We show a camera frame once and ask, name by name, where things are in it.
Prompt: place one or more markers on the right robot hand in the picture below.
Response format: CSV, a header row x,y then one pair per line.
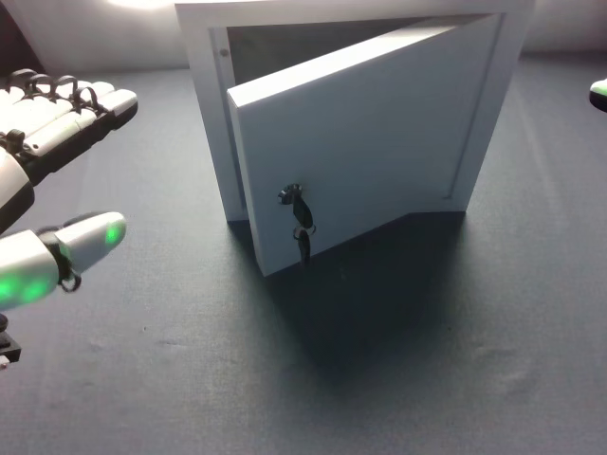
x,y
600,95

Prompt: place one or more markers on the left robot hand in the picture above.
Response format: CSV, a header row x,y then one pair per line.
x,y
57,118

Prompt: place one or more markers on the white cabinet door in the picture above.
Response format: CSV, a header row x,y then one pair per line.
x,y
360,142

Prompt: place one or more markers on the black shiny object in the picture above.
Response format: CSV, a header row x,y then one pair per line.
x,y
286,193

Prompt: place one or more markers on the black-headed key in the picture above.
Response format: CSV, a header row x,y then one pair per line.
x,y
304,249
302,212

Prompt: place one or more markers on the dark grey table cloth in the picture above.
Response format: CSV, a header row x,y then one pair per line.
x,y
142,379

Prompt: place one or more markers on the white cabinet frame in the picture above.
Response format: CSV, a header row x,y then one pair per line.
x,y
201,95

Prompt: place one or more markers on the small round frame screw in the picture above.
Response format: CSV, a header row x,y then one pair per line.
x,y
222,53

